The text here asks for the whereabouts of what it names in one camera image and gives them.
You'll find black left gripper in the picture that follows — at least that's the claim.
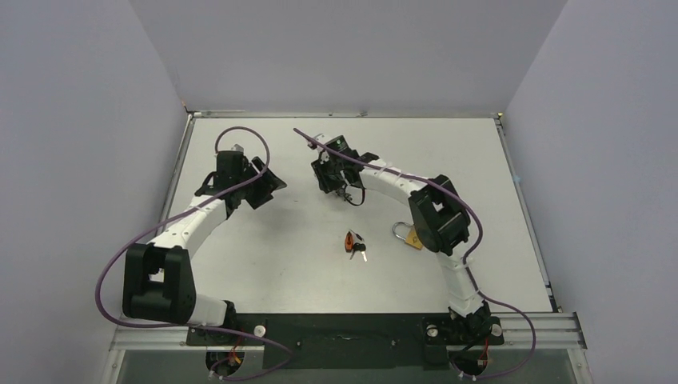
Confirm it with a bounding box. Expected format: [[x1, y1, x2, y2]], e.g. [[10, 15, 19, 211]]
[[236, 158, 285, 209]]

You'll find orange black padlock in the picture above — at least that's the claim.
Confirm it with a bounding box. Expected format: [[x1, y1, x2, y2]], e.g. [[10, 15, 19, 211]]
[[344, 230, 355, 253]]

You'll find black-headed keys bunch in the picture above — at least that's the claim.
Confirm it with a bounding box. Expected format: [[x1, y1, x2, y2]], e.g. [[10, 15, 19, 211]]
[[350, 231, 368, 262]]

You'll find large brass padlock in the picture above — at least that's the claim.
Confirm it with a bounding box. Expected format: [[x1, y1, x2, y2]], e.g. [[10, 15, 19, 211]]
[[392, 222, 424, 250]]

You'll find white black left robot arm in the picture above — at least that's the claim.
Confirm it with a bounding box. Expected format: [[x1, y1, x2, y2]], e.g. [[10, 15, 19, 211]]
[[122, 150, 287, 344]]

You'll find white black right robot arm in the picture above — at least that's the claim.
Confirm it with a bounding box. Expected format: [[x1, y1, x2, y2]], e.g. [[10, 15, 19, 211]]
[[309, 136, 492, 342]]

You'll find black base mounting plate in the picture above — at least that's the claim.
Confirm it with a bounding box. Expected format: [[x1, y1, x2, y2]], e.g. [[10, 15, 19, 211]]
[[185, 313, 505, 370]]

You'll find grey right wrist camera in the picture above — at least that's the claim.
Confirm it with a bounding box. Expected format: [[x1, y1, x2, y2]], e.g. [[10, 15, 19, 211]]
[[307, 134, 327, 150]]

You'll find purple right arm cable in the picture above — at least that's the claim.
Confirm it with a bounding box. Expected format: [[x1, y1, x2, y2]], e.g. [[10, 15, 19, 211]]
[[293, 127, 537, 382]]

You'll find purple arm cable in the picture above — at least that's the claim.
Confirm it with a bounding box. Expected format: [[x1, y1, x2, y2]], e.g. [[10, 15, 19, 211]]
[[293, 127, 537, 382], [94, 126, 293, 382]]

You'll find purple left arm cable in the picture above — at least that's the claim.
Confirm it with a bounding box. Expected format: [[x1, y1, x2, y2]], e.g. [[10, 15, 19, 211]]
[[94, 126, 293, 382]]

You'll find aluminium table frame rail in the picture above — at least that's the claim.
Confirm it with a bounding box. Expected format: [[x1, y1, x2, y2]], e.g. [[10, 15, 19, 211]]
[[109, 313, 587, 351]]

